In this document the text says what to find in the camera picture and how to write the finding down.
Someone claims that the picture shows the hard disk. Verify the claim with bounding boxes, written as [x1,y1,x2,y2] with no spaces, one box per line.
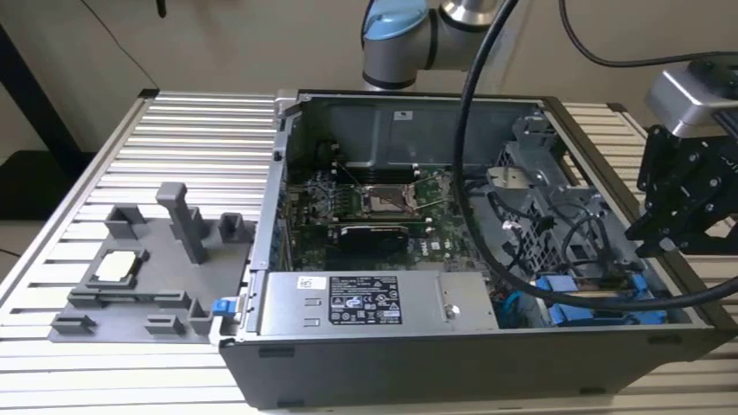
[533,265,666,304]

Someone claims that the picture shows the black wire white connector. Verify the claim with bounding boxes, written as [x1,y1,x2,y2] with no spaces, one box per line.
[487,189,525,278]

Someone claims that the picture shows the grey metal disk bay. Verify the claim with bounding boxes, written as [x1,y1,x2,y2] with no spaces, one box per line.
[488,112,652,282]

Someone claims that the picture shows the blue disk carrier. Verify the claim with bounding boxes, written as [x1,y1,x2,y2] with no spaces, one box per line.
[548,302,666,326]

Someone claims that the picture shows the metal socket cover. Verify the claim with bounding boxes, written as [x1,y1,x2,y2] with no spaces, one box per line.
[409,167,457,204]

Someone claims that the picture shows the green motherboard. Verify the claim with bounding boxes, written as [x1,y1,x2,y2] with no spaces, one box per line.
[284,167,491,273]

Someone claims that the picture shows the CPU socket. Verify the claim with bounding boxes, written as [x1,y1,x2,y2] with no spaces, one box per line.
[360,183,417,216]

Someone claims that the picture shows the black RAM sticks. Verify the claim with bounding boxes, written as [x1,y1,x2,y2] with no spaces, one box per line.
[339,164,423,186]

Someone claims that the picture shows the black graphics card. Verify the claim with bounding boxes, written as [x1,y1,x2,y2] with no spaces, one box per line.
[336,222,411,257]

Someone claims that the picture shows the black open PC case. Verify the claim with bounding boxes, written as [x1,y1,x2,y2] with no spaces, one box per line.
[216,88,738,411]

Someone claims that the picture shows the silver power supply unit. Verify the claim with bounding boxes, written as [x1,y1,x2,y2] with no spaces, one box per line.
[252,271,500,337]

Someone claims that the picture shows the blue case latch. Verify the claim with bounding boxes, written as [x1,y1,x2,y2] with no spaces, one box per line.
[211,297,240,320]

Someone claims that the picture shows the grey parts rack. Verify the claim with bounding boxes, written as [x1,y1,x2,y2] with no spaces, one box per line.
[49,181,259,345]

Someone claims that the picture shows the silver CPU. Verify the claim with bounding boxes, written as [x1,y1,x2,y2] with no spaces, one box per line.
[94,252,140,283]

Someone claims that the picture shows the black box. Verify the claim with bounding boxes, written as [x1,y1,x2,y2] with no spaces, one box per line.
[0,150,97,221]

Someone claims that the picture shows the silver metal bracket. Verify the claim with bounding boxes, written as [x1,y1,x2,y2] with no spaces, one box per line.
[485,166,547,192]

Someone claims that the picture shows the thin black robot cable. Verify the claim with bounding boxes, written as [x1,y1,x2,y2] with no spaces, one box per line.
[556,0,738,68]

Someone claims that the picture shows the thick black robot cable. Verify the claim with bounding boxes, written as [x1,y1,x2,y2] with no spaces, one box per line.
[452,0,738,310]

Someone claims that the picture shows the blue flat cable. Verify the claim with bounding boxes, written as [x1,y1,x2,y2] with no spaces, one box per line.
[499,288,524,322]

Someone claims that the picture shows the thin wire locking lever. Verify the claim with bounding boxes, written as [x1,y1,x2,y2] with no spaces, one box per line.
[336,160,373,194]

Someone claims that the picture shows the thin black wall wire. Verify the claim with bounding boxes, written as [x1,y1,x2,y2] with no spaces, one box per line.
[78,0,160,91]

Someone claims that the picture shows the black desk frame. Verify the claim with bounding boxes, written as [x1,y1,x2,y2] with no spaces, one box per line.
[0,21,80,174]

